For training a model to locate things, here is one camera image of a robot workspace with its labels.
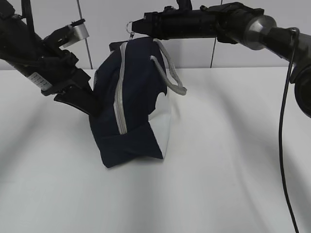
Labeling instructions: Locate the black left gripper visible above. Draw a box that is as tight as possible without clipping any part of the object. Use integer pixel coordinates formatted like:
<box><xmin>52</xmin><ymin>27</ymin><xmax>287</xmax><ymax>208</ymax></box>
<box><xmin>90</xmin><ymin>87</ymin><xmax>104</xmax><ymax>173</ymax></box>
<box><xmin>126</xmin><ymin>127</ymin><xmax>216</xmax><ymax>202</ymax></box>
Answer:
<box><xmin>40</xmin><ymin>50</ymin><xmax>101</xmax><ymax>116</ymax></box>

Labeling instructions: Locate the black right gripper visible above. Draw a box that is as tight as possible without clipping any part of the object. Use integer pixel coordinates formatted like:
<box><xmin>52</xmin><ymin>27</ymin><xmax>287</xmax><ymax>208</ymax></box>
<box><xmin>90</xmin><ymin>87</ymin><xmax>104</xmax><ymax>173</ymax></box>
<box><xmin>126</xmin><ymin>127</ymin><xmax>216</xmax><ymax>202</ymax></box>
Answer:
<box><xmin>132</xmin><ymin>10</ymin><xmax>217</xmax><ymax>40</ymax></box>

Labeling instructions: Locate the navy blue lunch bag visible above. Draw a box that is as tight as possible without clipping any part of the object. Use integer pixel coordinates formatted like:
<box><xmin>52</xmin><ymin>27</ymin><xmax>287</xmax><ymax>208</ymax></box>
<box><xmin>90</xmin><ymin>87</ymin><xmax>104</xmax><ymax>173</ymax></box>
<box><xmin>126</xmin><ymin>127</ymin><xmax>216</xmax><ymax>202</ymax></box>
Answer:
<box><xmin>89</xmin><ymin>35</ymin><xmax>187</xmax><ymax>168</ymax></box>

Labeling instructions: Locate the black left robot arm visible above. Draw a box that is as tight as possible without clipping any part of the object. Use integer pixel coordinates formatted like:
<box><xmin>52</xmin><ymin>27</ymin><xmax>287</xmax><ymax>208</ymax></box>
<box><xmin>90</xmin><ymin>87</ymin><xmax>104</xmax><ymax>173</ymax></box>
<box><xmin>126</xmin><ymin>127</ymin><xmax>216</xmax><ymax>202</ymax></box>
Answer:
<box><xmin>0</xmin><ymin>0</ymin><xmax>102</xmax><ymax>117</ymax></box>

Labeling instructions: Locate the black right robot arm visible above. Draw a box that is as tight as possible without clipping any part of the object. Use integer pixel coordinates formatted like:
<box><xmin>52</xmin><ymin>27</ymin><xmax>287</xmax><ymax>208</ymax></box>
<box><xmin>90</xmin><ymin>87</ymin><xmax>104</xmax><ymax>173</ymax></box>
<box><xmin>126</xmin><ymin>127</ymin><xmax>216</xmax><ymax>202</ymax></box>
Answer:
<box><xmin>132</xmin><ymin>0</ymin><xmax>311</xmax><ymax>116</ymax></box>

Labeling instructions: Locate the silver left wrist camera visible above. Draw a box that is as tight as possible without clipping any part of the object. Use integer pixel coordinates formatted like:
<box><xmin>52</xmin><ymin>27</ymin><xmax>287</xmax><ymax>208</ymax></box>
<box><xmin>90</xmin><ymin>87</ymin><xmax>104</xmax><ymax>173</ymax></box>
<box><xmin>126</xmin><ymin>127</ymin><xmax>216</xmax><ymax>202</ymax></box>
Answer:
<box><xmin>46</xmin><ymin>18</ymin><xmax>88</xmax><ymax>49</ymax></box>

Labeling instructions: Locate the black cable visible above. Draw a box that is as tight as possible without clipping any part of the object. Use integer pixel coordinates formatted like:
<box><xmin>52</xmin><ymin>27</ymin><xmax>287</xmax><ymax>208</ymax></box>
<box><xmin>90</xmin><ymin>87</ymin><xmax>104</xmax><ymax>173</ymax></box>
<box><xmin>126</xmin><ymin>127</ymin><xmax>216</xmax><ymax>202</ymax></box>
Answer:
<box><xmin>278</xmin><ymin>27</ymin><xmax>300</xmax><ymax>233</ymax></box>

